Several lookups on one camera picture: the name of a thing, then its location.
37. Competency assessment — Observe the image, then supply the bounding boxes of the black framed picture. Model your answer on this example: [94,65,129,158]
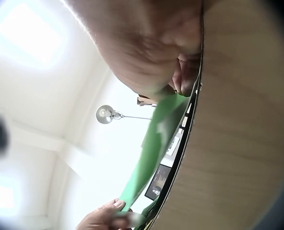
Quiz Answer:
[145,164,173,200]

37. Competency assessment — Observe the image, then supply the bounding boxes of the green paper sheet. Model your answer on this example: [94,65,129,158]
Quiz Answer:
[114,93,197,213]

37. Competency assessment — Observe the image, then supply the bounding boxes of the black edged mat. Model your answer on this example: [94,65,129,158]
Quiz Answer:
[142,14,204,230]

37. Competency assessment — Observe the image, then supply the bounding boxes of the person's left hand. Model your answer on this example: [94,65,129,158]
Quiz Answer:
[76,199,126,230]

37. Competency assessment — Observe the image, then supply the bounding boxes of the white desk lamp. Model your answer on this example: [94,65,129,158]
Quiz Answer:
[95,105,152,124]

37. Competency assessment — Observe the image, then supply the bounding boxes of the person's right fingers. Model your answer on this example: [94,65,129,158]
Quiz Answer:
[166,53,202,97]

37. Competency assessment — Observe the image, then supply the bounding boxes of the white ceiling light panel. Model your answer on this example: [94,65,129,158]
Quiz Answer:
[0,5,68,72]

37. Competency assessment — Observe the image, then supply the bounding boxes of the person's right hand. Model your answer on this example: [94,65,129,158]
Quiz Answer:
[63,0,204,101]

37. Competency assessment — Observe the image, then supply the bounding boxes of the person's left thumb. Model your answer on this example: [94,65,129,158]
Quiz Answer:
[98,199,126,217]

